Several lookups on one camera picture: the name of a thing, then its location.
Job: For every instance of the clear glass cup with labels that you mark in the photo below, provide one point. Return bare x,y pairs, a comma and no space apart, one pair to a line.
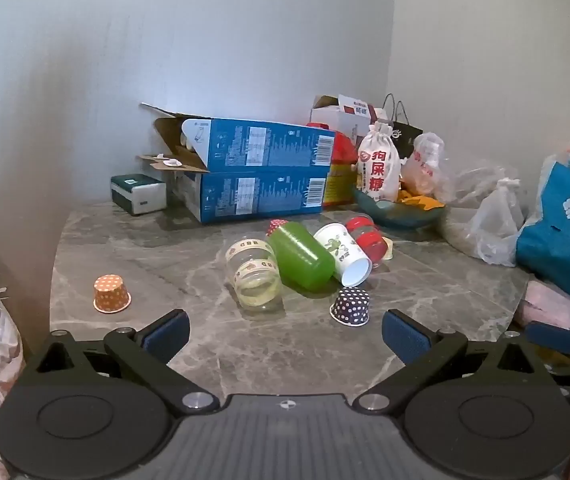
255,280

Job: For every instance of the plastic bag with orange contents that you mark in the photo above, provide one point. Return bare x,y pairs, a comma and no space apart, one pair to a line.
427,162

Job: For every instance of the white printed paper cup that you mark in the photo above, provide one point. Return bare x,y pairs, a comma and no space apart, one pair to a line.
341,256

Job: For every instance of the open blue cardboard box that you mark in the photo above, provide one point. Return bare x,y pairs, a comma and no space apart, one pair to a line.
255,144

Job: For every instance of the blue tote bag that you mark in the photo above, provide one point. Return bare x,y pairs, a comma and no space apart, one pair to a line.
562,232

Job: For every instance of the orange polka dot paper cup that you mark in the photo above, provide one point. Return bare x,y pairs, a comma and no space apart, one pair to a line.
111,294

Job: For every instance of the blue ceramic bowl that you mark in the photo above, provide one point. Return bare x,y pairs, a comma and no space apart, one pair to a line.
395,214

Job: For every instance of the white plastic bag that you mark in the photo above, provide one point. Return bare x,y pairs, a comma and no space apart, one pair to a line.
496,227

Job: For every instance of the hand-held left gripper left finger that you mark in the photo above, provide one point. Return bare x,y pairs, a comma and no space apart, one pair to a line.
167,336

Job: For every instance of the small white green-topped box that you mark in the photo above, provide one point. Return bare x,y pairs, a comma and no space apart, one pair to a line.
138,193

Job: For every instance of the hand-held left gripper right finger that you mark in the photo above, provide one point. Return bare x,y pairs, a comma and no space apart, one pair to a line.
405,334

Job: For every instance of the green plastic cup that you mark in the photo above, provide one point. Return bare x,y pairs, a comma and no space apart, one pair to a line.
301,256

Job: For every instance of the red polka dot paper cup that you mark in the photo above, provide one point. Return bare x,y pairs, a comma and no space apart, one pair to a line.
275,225

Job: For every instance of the black paper shopping bag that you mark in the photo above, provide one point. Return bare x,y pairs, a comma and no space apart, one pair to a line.
404,132

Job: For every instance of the small yellow paper cup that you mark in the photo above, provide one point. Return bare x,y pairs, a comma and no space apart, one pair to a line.
388,249

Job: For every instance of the orange snack packet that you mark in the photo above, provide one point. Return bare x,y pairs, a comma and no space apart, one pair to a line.
419,201

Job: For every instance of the red clear plastic cup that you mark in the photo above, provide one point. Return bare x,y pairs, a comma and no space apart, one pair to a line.
369,241

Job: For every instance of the pink cloth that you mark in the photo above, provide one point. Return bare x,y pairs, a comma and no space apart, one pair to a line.
557,306

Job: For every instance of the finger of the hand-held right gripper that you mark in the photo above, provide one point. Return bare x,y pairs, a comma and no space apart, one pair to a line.
550,336

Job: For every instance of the white and red carton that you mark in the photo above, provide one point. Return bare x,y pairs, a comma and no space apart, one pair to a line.
344,112

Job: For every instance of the clear plastic bag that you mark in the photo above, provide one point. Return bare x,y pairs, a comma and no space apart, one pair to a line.
480,176

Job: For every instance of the closed blue cardboard box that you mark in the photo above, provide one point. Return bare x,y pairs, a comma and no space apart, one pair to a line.
260,196

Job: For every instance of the red and yellow packet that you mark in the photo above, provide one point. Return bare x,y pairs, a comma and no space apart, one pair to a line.
341,172

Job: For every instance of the navy polka dot paper cup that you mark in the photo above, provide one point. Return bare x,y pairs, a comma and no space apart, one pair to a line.
351,306

